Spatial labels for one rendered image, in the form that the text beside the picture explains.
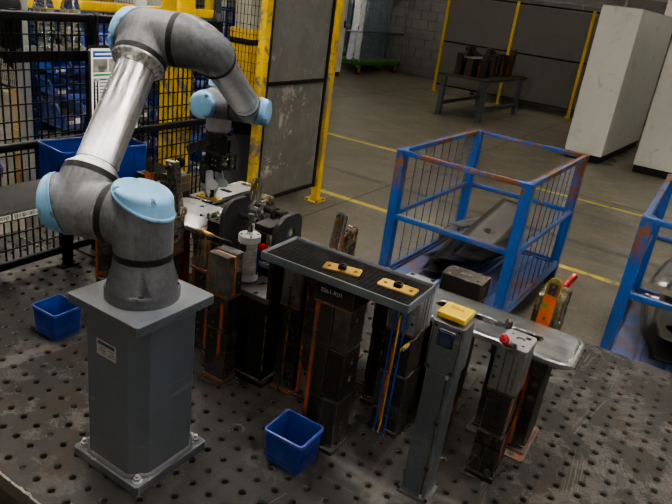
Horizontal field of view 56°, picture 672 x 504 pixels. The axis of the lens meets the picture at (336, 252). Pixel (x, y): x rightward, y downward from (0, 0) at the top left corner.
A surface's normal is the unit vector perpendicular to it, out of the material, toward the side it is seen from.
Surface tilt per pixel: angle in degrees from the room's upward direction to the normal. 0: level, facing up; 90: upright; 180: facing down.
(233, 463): 0
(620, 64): 90
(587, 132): 90
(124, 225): 90
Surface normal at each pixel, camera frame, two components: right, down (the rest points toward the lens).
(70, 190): 0.00, -0.39
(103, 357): -0.54, 0.25
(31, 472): 0.12, -0.92
